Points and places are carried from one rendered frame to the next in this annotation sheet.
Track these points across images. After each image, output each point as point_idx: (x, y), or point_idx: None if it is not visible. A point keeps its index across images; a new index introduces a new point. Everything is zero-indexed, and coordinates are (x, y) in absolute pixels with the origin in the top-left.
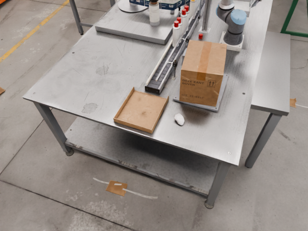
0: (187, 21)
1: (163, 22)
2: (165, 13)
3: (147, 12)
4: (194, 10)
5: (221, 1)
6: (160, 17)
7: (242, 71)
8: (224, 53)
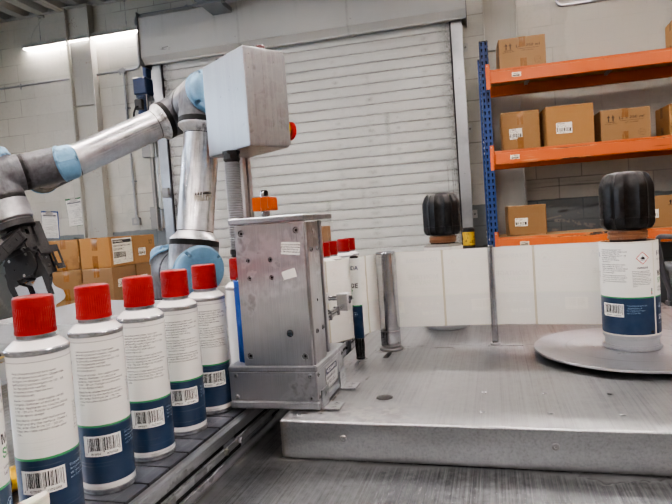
0: None
1: (416, 330)
2: (427, 347)
3: (517, 342)
4: None
5: (210, 235)
6: (440, 338)
7: None
8: None
